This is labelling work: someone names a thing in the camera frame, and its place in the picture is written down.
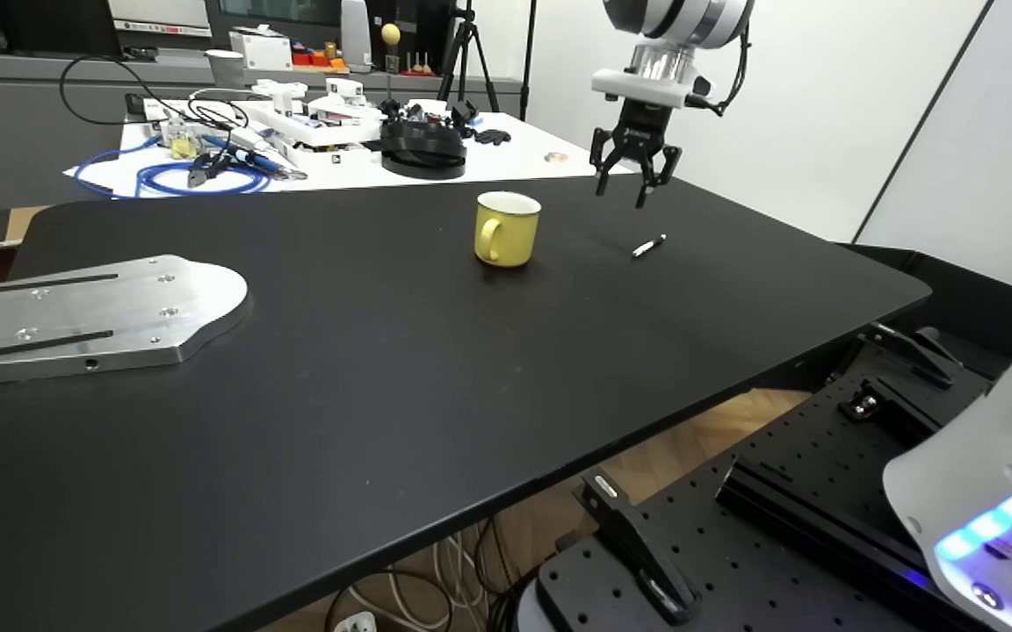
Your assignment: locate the yellow mug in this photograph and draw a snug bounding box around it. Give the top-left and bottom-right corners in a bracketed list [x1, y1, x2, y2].
[473, 188, 539, 269]

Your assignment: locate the white electronics clutter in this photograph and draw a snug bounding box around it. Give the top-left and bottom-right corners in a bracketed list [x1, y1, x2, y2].
[143, 78, 384, 172]

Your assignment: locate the black clamp right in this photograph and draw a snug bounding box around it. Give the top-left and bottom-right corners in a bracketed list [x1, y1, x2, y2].
[580, 472, 696, 626]

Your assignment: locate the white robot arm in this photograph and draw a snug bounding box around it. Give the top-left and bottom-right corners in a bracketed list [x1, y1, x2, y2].
[589, 0, 755, 204]

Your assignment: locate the silver metal plate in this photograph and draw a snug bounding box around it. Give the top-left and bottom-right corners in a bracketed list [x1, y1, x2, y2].
[0, 252, 249, 382]

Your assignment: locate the black cable bundle on floor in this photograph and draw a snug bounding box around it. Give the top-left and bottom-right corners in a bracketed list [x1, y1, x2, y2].
[322, 513, 535, 632]

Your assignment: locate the blue cable coil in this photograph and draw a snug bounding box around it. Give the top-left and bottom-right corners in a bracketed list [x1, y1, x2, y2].
[65, 129, 288, 204]

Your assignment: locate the black tripod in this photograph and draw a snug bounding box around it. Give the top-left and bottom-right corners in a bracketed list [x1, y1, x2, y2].
[435, 0, 498, 109]

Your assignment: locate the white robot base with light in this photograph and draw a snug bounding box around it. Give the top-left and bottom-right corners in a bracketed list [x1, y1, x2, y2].
[881, 364, 1012, 632]

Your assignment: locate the black perforated breadboard base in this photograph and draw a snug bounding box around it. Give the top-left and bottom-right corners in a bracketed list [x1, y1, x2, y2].
[512, 334, 988, 632]

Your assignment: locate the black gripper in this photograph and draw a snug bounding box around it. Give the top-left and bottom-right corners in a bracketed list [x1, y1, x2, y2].
[589, 97, 681, 208]

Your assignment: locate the white side table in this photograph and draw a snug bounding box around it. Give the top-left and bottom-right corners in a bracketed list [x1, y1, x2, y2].
[65, 111, 593, 201]

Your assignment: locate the black headphones case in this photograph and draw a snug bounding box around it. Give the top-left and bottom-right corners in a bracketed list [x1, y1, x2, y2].
[379, 121, 468, 178]

